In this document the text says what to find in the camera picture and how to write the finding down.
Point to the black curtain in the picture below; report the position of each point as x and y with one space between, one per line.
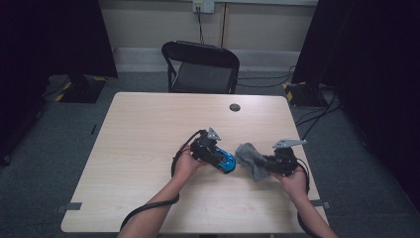
379 66
49 33

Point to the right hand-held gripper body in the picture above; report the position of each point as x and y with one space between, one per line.
285 162

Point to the round table grommet hole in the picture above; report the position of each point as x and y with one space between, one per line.
234 107

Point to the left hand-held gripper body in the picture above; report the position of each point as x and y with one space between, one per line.
203 147

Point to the black folding chair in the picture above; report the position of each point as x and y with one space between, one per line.
198 53

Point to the thin wall conduit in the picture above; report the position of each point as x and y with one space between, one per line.
224 24

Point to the grey cloth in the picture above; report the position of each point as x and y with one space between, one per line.
252 162

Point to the person's left hand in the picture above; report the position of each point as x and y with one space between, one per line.
186 165

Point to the black stand base yellow tape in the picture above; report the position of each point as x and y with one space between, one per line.
82 92
303 95

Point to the small black floor tape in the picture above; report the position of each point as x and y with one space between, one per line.
94 129

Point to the white wall socket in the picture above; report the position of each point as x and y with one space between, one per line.
208 6

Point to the person's right hand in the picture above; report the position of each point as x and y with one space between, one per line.
295 185

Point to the grey tape strip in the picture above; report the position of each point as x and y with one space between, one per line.
74 206
323 203

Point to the blue toy car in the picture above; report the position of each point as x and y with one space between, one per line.
228 163

